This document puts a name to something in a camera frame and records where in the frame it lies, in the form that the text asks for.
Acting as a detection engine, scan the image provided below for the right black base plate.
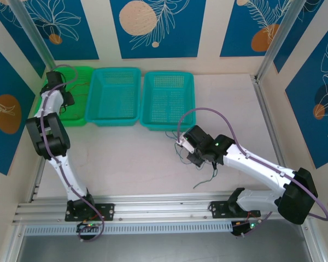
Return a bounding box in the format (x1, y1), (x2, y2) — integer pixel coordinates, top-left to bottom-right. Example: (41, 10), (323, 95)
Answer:
(209, 200), (262, 219)

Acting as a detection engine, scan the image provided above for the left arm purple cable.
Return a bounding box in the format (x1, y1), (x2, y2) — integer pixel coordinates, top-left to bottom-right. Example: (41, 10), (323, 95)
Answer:
(42, 64), (105, 243)

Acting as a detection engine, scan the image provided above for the teal plastic basket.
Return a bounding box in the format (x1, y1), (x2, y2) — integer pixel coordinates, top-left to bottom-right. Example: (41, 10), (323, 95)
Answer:
(140, 71), (197, 132)
(84, 67), (142, 128)

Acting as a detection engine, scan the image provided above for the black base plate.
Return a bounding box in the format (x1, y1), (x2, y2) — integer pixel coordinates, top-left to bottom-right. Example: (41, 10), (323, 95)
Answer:
(209, 200), (262, 219)
(65, 203), (115, 222)

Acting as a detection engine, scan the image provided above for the grey slotted cable duct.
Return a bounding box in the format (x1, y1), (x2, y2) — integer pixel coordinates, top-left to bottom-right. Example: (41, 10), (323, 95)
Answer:
(24, 221), (233, 236)

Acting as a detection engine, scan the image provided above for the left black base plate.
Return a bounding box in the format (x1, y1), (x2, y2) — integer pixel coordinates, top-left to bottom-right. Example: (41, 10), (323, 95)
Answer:
(65, 203), (115, 222)

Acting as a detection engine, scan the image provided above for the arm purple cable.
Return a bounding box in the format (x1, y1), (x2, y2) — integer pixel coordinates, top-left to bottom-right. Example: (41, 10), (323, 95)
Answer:
(42, 64), (105, 243)
(176, 108), (328, 238)

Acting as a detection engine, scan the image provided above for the black controller board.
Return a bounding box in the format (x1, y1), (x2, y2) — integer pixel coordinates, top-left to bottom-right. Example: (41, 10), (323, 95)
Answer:
(76, 221), (102, 233)
(231, 220), (264, 237)

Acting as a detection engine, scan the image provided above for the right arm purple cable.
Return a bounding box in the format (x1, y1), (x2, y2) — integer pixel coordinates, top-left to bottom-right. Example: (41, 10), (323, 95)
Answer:
(176, 108), (328, 238)

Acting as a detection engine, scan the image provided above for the green plastic basket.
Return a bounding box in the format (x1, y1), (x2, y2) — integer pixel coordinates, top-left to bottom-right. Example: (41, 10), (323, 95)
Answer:
(34, 66), (95, 128)

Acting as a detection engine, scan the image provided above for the thin dark green cable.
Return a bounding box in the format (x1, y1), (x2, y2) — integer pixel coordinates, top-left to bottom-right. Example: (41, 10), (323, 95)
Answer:
(174, 141), (220, 189)

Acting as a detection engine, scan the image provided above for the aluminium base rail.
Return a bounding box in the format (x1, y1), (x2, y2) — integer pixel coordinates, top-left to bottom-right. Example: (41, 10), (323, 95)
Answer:
(12, 192), (315, 225)

